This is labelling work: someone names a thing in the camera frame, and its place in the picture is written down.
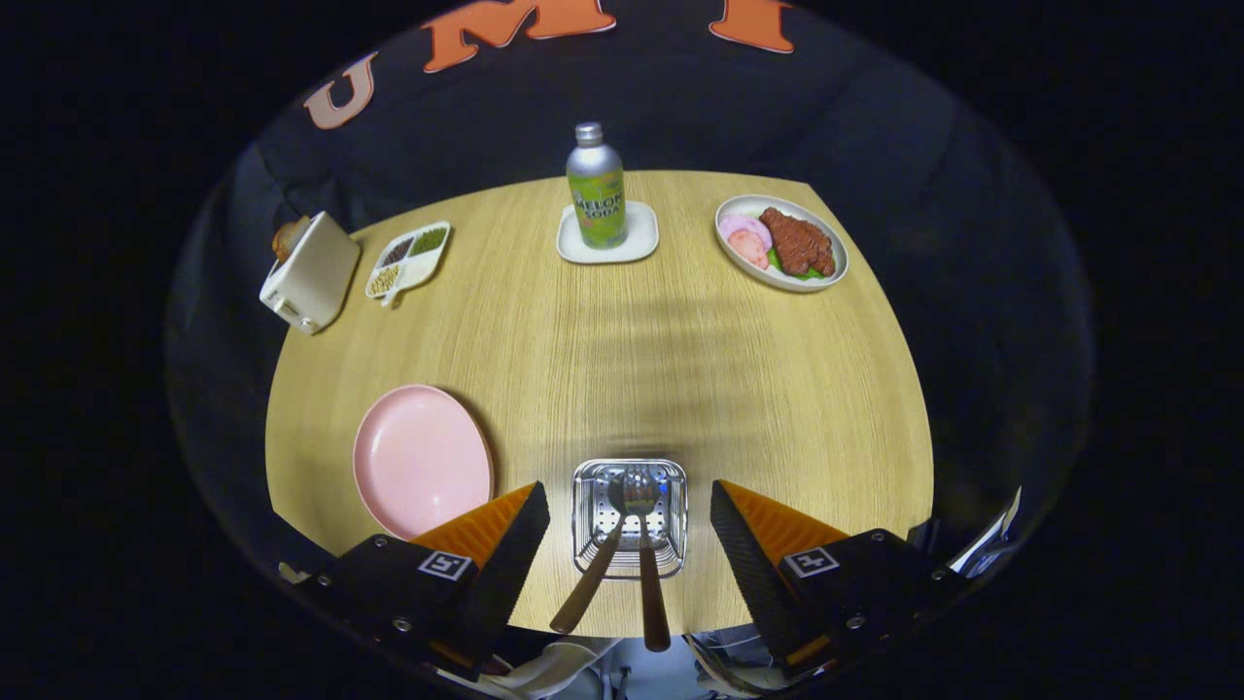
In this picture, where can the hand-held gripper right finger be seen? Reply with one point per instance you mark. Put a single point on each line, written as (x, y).
(753, 569)

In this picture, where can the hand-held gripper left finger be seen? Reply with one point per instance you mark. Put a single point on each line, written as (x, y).
(505, 564)

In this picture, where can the perforated metal basket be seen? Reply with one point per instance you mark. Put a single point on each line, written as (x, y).
(583, 515)

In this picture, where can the pink round plate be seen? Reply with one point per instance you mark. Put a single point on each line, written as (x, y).
(423, 462)

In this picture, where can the green lettuce leaf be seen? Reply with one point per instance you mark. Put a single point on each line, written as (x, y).
(789, 274)

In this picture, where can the white divided dish with beans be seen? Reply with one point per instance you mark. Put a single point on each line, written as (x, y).
(418, 267)

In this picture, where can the pink ham slice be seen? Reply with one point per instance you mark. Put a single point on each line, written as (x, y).
(748, 249)

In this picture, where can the white square coaster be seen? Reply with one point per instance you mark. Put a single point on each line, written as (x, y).
(569, 248)

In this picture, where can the brown meat piece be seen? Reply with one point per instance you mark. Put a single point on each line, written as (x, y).
(799, 243)

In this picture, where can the pale pink round slice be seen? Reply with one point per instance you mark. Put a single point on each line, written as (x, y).
(743, 226)

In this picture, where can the white toaster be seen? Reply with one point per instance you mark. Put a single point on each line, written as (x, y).
(316, 277)

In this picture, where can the white round food plate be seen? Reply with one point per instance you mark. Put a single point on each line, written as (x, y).
(739, 202)

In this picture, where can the green soda bottle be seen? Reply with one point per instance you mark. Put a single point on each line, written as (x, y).
(597, 199)

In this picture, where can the brown toast slice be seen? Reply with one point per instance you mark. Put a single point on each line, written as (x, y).
(288, 238)

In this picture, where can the black backdrop cloth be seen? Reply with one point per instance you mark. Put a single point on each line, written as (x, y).
(680, 126)

